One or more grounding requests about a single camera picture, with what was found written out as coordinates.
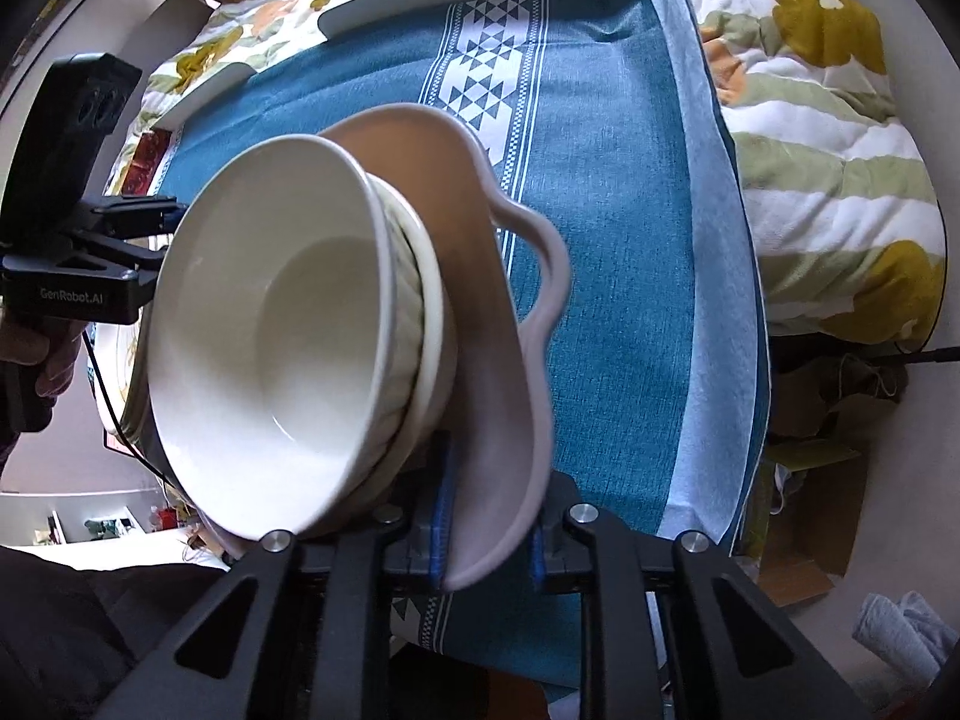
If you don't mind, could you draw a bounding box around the thick black cable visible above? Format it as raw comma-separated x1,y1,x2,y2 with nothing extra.
889,343,960,368

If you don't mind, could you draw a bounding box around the cream printed bowl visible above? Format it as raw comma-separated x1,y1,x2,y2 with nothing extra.
375,187,460,500

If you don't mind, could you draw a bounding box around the cardboard box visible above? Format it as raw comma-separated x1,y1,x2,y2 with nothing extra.
750,435,871,608

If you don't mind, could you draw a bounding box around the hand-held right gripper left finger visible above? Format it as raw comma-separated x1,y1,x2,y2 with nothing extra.
94,431,462,720

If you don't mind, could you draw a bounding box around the thin black cable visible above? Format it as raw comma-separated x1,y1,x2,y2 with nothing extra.
84,315,185,500

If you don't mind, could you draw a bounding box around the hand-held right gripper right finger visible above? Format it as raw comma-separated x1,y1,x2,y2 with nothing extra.
529,472,871,720

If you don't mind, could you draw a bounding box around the pink handled bowl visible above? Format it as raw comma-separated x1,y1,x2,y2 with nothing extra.
315,105,575,592

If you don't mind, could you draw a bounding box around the small white bowl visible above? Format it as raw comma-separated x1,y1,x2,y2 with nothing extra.
145,133,421,537

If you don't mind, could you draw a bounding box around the framed wall picture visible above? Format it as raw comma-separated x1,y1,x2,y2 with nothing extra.
11,0,100,91

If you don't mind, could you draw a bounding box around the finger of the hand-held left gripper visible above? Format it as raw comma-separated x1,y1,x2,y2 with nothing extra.
75,193,188,237
71,232,166,278

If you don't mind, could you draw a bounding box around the person's dark clothing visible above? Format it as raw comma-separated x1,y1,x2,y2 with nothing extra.
0,546,252,720

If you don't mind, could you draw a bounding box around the person's left hand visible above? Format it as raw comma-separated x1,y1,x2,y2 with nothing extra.
0,315,83,400

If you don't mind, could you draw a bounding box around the white rectangular plate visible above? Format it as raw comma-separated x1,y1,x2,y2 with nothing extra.
159,64,257,130

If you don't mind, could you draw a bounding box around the red printed bag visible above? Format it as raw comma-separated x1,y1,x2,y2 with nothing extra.
111,127,179,196

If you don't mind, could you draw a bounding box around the blue patterned tablecloth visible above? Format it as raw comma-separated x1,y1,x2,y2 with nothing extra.
154,0,773,691

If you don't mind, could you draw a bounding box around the floral blanket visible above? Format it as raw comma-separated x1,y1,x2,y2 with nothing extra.
112,0,947,338

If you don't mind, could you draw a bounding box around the grey towel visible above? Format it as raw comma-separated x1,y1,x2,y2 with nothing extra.
853,591,957,683

